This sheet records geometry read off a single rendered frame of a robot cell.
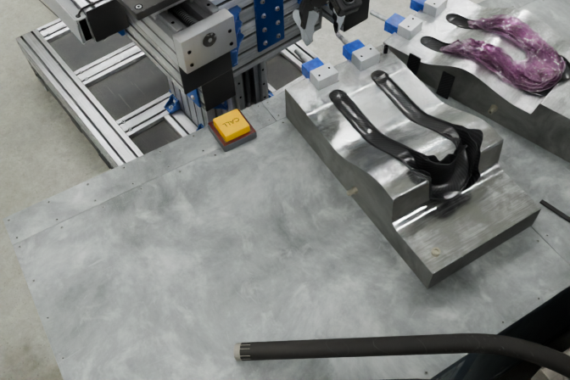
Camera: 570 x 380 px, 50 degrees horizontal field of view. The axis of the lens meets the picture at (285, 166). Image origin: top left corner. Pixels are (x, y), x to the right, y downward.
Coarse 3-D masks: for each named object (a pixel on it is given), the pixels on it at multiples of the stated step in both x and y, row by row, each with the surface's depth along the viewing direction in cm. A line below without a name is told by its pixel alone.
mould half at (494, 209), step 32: (352, 64) 135; (384, 64) 135; (288, 96) 132; (320, 96) 130; (352, 96) 130; (384, 96) 130; (416, 96) 130; (320, 128) 125; (352, 128) 125; (384, 128) 125; (416, 128) 123; (480, 128) 118; (352, 160) 118; (384, 160) 115; (480, 160) 116; (384, 192) 110; (416, 192) 111; (480, 192) 118; (512, 192) 118; (384, 224) 116; (416, 224) 114; (448, 224) 114; (480, 224) 113; (512, 224) 113; (416, 256) 110; (448, 256) 110; (480, 256) 116
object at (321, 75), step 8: (296, 48) 138; (304, 56) 136; (304, 64) 134; (312, 64) 134; (320, 64) 134; (328, 64) 132; (304, 72) 135; (312, 72) 130; (320, 72) 130; (328, 72) 130; (336, 72) 130; (312, 80) 131; (320, 80) 129; (328, 80) 130; (336, 80) 132; (320, 88) 131
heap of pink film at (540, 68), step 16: (496, 16) 143; (512, 16) 141; (496, 32) 139; (512, 32) 136; (528, 32) 138; (448, 48) 140; (464, 48) 136; (480, 48) 134; (496, 48) 133; (528, 48) 136; (544, 48) 134; (496, 64) 132; (512, 64) 132; (528, 64) 134; (544, 64) 133; (560, 64) 132; (512, 80) 132; (528, 80) 131; (544, 80) 131
